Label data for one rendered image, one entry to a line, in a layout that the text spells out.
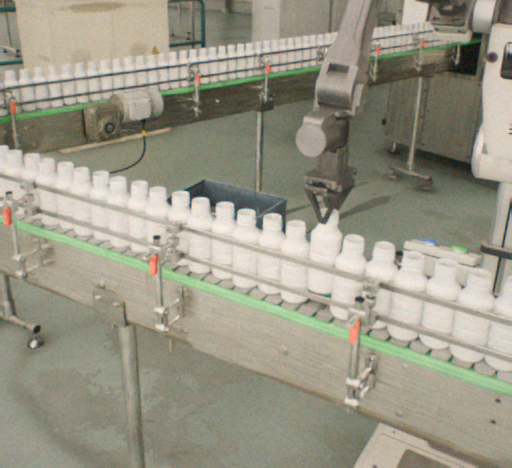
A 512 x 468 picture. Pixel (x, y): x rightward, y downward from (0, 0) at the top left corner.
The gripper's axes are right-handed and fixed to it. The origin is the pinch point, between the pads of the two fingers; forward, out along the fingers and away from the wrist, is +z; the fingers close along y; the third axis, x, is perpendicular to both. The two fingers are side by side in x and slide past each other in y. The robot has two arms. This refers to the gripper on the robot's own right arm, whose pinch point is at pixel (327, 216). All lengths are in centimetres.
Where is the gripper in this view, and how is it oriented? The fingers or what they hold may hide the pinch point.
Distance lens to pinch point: 121.7
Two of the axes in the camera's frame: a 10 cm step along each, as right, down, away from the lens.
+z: -0.4, 9.3, 3.7
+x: 8.6, 2.2, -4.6
